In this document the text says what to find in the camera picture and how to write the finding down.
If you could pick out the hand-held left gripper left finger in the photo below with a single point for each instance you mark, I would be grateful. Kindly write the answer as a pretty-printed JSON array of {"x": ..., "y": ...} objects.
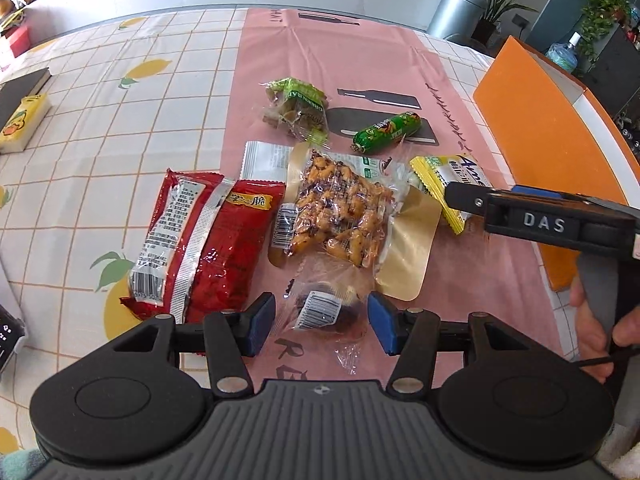
[{"x": 262, "y": 322}]

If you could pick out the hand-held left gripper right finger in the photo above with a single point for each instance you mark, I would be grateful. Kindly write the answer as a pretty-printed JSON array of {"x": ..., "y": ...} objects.
[{"x": 381, "y": 322}]

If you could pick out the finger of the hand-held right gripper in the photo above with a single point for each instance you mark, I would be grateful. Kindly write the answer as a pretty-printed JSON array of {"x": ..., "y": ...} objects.
[
  {"x": 535, "y": 191},
  {"x": 465, "y": 200}
]

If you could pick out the yellow white snack packet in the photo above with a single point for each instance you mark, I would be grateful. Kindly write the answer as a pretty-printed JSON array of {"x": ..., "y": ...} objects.
[{"x": 440, "y": 175}]

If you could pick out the clear dark snack packet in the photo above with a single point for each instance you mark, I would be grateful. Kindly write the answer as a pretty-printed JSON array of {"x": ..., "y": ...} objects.
[{"x": 320, "y": 307}]

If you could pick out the orange box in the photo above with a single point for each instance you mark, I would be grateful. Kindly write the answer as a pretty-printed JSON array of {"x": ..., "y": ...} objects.
[{"x": 530, "y": 125}]

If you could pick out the red snack packet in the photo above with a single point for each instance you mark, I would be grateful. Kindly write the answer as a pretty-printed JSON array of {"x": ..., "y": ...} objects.
[{"x": 235, "y": 260}]

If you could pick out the green sausage stick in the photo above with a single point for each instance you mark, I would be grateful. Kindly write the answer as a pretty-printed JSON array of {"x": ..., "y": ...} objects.
[{"x": 387, "y": 132}]

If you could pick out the clear peanut snack packet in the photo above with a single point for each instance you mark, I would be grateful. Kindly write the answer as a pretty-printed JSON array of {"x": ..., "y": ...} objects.
[{"x": 340, "y": 215}]

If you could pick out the grey white snack packet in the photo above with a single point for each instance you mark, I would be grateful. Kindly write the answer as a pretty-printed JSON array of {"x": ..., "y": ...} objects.
[{"x": 265, "y": 160}]

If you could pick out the green chicken feet packet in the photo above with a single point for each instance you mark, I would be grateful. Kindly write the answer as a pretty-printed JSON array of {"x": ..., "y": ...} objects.
[{"x": 295, "y": 105}]

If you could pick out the person's right hand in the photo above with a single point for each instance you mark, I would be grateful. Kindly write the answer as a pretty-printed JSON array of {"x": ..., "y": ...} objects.
[{"x": 592, "y": 330}]

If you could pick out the blue water jug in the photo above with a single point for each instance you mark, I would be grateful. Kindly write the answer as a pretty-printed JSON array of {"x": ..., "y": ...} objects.
[{"x": 565, "y": 55}]

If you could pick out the long leaf potted plant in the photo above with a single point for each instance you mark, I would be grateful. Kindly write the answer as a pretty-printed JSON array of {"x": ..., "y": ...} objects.
[{"x": 485, "y": 30}]

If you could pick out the pink bottle print placemat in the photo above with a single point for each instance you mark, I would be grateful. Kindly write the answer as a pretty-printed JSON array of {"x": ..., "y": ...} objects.
[{"x": 360, "y": 55}]

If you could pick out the metal bin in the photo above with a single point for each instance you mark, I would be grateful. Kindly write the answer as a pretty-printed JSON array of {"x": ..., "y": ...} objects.
[{"x": 455, "y": 10}]

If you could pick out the bushy green plant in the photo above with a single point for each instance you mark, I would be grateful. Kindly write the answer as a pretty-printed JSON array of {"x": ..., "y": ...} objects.
[{"x": 600, "y": 10}]

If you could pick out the checked lemon print tablecloth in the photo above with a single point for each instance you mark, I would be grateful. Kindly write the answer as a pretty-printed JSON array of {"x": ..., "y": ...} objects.
[{"x": 125, "y": 135}]

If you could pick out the black box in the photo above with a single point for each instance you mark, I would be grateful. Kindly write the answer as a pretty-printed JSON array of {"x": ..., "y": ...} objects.
[{"x": 7, "y": 335}]

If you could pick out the yellow box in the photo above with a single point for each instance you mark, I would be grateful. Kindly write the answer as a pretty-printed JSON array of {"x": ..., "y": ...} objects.
[{"x": 25, "y": 125}]

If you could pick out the black book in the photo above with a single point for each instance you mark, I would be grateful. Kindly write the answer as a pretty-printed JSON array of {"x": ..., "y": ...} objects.
[{"x": 20, "y": 92}]

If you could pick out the red box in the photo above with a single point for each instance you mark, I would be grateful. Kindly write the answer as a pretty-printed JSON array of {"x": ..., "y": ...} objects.
[{"x": 19, "y": 40}]

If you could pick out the wall socket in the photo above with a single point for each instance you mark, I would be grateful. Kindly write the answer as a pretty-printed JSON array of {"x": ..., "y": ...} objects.
[{"x": 521, "y": 21}]

